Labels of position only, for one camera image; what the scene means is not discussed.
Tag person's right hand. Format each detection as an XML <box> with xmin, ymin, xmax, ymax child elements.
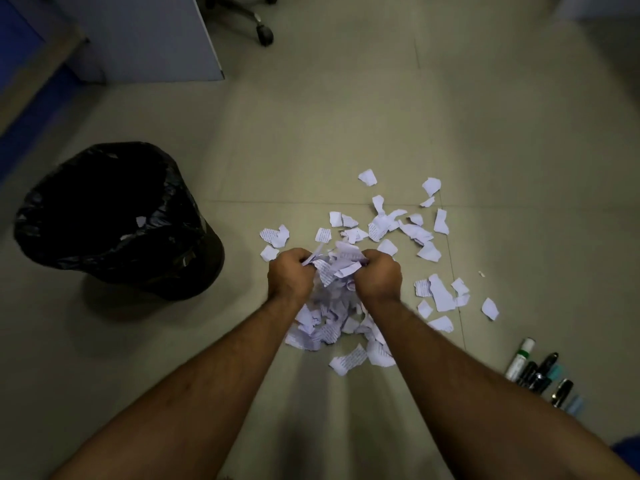
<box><xmin>352</xmin><ymin>248</ymin><xmax>404</xmax><ymax>306</ymax></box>

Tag person's left hand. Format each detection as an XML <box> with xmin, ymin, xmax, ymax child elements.
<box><xmin>267</xmin><ymin>248</ymin><xmax>317</xmax><ymax>306</ymax></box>

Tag handful of torn paper scraps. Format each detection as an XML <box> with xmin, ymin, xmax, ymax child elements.
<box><xmin>301</xmin><ymin>242</ymin><xmax>369</xmax><ymax>297</ymax></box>

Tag person's right forearm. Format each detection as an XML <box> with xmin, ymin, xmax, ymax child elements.
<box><xmin>361</xmin><ymin>295</ymin><xmax>640</xmax><ymax>480</ymax></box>

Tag person's left forearm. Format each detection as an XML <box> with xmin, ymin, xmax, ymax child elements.
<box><xmin>49</xmin><ymin>294</ymin><xmax>307</xmax><ymax>480</ymax></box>

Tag scattered pile of paper pieces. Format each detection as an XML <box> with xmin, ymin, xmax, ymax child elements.
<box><xmin>259</xmin><ymin>169</ymin><xmax>501</xmax><ymax>378</ymax></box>

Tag paper bits inside bin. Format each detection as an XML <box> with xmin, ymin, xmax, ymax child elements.
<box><xmin>119</xmin><ymin>215</ymin><xmax>174</xmax><ymax>241</ymax></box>

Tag white marker with green band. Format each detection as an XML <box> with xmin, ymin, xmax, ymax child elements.
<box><xmin>504</xmin><ymin>338</ymin><xmax>537</xmax><ymax>383</ymax></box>

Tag round bin with black bag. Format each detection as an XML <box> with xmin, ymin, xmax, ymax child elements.
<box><xmin>13</xmin><ymin>141</ymin><xmax>226</xmax><ymax>302</ymax></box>

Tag black pen with silver clip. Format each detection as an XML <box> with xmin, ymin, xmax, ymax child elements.
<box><xmin>530</xmin><ymin>352</ymin><xmax>560</xmax><ymax>395</ymax></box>

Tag black pen with shiny tip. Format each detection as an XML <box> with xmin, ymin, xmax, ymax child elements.
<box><xmin>551</xmin><ymin>378</ymin><xmax>575</xmax><ymax>408</ymax></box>

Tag black office chair base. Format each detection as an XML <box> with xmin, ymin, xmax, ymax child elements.
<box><xmin>204</xmin><ymin>0</ymin><xmax>279</xmax><ymax>47</ymax></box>

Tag grey desk side panel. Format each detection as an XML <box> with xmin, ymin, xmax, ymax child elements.
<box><xmin>50</xmin><ymin>0</ymin><xmax>225</xmax><ymax>84</ymax></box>

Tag person's blue trousers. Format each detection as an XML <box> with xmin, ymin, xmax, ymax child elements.
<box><xmin>610</xmin><ymin>434</ymin><xmax>640</xmax><ymax>468</ymax></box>

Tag blue partition with wooden ledge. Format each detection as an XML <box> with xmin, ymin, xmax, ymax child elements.
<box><xmin>0</xmin><ymin>0</ymin><xmax>91</xmax><ymax>183</ymax></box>

